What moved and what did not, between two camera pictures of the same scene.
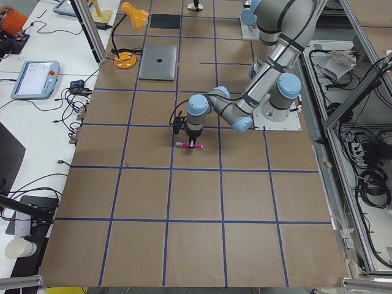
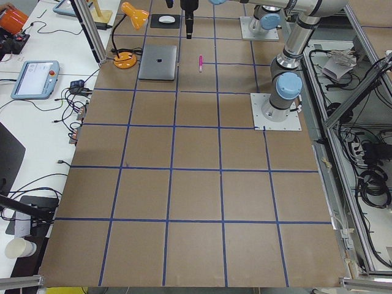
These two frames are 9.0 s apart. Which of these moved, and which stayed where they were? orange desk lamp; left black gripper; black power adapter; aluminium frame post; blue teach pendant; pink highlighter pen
Moved: left black gripper; pink highlighter pen
Stayed: orange desk lamp; aluminium frame post; blue teach pendant; black power adapter
